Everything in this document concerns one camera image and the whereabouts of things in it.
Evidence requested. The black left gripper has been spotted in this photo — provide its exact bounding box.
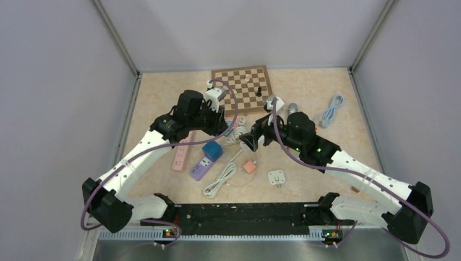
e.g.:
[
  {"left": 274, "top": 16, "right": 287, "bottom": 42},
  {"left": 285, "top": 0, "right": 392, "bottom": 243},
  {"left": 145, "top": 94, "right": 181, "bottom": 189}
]
[{"left": 188, "top": 101, "right": 229, "bottom": 136}]

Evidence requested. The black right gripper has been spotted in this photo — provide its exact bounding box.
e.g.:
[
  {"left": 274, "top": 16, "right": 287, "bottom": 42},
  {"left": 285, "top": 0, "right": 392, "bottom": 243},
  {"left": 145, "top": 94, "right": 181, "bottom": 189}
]
[{"left": 239, "top": 109, "right": 303, "bottom": 153}]

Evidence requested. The blue cube socket adapter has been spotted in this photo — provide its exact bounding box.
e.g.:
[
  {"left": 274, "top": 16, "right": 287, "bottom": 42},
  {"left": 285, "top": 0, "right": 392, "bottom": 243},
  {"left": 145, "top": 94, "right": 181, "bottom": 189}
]
[{"left": 202, "top": 140, "right": 223, "bottom": 162}]

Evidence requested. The white charger plug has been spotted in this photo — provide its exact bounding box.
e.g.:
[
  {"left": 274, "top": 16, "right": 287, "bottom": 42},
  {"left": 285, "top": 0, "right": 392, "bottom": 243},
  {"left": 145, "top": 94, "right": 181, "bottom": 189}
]
[{"left": 267, "top": 170, "right": 286, "bottom": 188}]

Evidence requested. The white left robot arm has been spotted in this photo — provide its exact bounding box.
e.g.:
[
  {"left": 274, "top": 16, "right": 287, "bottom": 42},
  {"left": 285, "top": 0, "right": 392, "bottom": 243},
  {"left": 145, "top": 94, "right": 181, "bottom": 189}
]
[{"left": 80, "top": 87, "right": 228, "bottom": 233}]

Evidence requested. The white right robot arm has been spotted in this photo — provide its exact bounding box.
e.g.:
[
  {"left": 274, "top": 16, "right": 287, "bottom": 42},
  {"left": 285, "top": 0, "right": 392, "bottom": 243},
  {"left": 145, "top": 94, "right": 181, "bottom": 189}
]
[{"left": 239, "top": 112, "right": 433, "bottom": 245}]

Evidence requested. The orange pink charger plug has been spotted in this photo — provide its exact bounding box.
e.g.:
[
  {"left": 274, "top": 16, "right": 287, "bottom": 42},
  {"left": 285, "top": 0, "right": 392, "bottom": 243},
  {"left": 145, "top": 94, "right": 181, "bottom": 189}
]
[{"left": 241, "top": 160, "right": 257, "bottom": 174}]

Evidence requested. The white power strip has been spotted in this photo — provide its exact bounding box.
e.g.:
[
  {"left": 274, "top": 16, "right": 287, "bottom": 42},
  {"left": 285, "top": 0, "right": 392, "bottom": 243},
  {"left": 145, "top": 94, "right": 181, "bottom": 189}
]
[{"left": 239, "top": 141, "right": 251, "bottom": 151}]

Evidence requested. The pink power strip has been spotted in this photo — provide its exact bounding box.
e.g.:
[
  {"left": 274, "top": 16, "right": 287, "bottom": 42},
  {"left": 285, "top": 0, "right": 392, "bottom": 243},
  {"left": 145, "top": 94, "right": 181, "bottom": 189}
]
[{"left": 171, "top": 131, "right": 195, "bottom": 172}]

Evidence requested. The purple power strip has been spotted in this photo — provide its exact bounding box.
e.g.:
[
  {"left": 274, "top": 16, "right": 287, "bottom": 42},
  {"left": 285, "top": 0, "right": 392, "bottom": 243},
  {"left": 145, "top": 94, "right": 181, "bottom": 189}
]
[{"left": 189, "top": 156, "right": 215, "bottom": 181}]

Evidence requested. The silver microphone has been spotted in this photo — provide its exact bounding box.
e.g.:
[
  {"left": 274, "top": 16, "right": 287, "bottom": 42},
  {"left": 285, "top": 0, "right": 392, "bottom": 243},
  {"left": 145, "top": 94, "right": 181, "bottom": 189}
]
[{"left": 287, "top": 103, "right": 299, "bottom": 116}]

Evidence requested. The wooden chessboard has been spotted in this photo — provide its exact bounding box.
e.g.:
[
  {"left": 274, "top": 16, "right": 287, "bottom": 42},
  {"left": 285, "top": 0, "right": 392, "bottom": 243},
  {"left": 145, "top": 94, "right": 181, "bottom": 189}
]
[{"left": 211, "top": 65, "right": 273, "bottom": 117}]

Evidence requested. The white coiled power cable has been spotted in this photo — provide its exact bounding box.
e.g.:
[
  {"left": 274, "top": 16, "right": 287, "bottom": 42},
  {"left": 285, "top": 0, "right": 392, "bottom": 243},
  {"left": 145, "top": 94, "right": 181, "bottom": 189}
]
[{"left": 222, "top": 117, "right": 249, "bottom": 147}]

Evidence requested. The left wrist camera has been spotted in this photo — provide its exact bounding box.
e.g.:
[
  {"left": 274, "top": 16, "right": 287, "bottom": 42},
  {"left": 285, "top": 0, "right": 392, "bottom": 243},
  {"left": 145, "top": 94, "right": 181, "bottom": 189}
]
[{"left": 204, "top": 82, "right": 227, "bottom": 113}]

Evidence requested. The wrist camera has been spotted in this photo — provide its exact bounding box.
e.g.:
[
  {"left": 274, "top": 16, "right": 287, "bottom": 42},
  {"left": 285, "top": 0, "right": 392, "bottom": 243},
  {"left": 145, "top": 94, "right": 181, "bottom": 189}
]
[
  {"left": 263, "top": 95, "right": 285, "bottom": 126},
  {"left": 204, "top": 82, "right": 227, "bottom": 113}
]

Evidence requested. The white flat coiled cable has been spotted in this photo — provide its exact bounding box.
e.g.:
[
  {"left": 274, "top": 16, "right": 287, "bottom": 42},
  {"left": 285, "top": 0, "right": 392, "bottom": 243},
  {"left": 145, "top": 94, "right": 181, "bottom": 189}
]
[{"left": 203, "top": 148, "right": 242, "bottom": 200}]

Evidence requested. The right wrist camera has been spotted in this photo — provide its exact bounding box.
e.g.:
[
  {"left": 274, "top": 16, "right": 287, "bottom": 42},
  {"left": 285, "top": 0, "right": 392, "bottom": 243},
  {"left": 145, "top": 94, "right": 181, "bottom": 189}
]
[{"left": 263, "top": 95, "right": 285, "bottom": 126}]

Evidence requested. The light blue coiled cable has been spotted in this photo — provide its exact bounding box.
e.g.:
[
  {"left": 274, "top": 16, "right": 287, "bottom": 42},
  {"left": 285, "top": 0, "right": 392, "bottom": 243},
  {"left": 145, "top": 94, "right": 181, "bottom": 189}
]
[{"left": 312, "top": 94, "right": 346, "bottom": 129}]

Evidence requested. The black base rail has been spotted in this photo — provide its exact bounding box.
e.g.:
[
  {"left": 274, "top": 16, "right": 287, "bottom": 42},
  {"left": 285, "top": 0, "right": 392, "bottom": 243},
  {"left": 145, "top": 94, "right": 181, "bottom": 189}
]
[{"left": 159, "top": 194, "right": 354, "bottom": 237}]

